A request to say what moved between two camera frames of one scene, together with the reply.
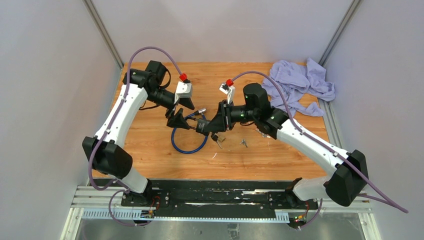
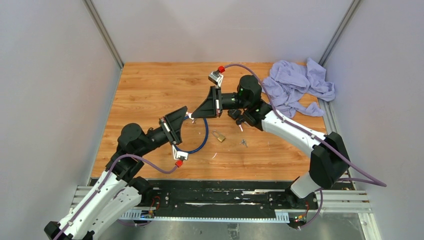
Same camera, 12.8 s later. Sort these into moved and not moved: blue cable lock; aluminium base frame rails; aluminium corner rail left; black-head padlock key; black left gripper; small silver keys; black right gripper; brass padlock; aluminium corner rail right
Moved: black-head padlock key; black left gripper; black right gripper
Not moved: aluminium base frame rails; blue cable lock; aluminium corner rail right; small silver keys; aluminium corner rail left; brass padlock
